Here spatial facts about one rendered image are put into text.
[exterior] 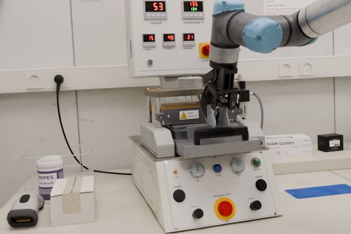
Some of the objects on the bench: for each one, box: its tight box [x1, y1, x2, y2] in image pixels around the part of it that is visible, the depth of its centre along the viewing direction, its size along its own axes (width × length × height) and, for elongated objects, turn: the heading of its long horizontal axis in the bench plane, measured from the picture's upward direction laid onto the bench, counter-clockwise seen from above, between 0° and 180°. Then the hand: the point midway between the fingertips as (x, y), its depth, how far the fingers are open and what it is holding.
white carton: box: [265, 134, 312, 157], centre depth 170 cm, size 12×23×7 cm
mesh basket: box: [14, 144, 95, 194], centre depth 156 cm, size 22×26×13 cm
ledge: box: [270, 142, 351, 175], centre depth 172 cm, size 30×84×4 cm
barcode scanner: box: [7, 193, 44, 228], centre depth 118 cm, size 20×8×8 cm
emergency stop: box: [218, 201, 233, 216], centre depth 106 cm, size 2×4×4 cm
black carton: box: [318, 133, 344, 153], centre depth 173 cm, size 6×9×7 cm
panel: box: [163, 150, 278, 232], centre depth 108 cm, size 2×30×19 cm
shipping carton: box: [50, 176, 96, 227], centre depth 120 cm, size 19×13×9 cm
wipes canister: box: [36, 155, 64, 204], centre depth 134 cm, size 9×9×15 cm
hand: (213, 127), depth 111 cm, fingers closed, pressing on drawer
